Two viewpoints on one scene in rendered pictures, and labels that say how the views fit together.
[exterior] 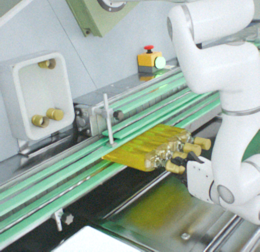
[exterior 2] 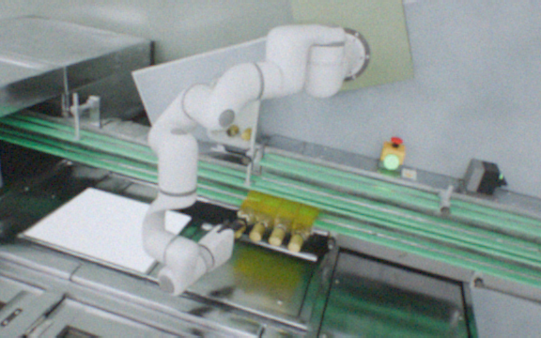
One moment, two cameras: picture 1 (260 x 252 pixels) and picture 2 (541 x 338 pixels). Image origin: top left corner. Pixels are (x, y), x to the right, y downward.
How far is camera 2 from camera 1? 1.19 m
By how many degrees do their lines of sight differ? 54
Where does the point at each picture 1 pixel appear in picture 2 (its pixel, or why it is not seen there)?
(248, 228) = (208, 313)
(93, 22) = not seen: hidden behind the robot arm
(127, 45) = (375, 125)
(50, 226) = (198, 205)
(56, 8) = not seen: hidden behind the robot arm
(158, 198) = (239, 250)
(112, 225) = (192, 229)
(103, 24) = not seen: hidden behind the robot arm
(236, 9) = (201, 107)
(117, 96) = (297, 155)
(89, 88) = (304, 137)
